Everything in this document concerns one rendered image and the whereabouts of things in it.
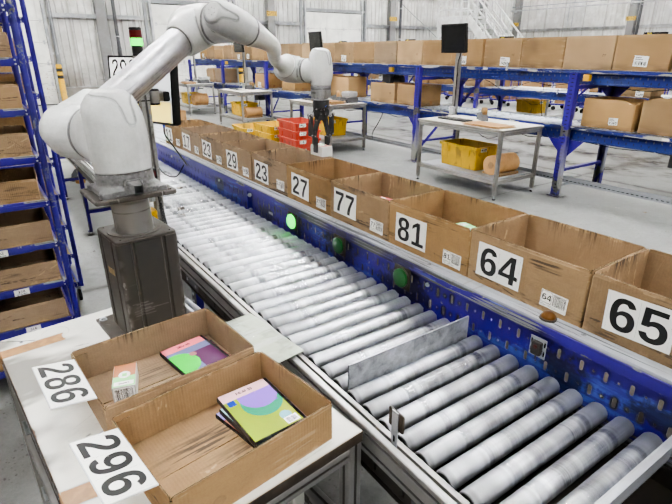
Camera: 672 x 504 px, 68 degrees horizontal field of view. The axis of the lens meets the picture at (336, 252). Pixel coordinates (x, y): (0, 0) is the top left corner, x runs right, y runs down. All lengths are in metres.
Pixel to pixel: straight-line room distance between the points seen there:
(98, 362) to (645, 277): 1.55
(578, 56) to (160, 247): 5.74
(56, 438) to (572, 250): 1.54
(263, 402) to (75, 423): 0.45
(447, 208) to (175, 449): 1.37
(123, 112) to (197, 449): 0.87
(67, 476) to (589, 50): 6.23
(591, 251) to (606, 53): 4.89
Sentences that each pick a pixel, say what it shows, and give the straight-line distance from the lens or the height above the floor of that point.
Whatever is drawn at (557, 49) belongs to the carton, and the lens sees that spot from 6.80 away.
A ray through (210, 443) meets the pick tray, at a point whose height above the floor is 0.76.
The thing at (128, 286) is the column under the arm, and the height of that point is 0.94.
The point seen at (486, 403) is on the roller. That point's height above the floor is 0.74.
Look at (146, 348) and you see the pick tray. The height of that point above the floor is 0.79.
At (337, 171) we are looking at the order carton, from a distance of 2.64.
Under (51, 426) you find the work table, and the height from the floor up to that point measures 0.75.
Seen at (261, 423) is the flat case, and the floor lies 0.80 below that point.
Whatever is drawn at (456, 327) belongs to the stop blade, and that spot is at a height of 0.79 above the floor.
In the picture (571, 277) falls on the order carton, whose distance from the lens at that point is 1.45.
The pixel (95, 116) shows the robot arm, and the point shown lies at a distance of 1.48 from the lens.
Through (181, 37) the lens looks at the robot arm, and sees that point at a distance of 1.91.
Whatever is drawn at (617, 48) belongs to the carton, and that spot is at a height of 1.60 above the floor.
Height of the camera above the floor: 1.57
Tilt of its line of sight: 22 degrees down
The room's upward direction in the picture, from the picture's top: straight up
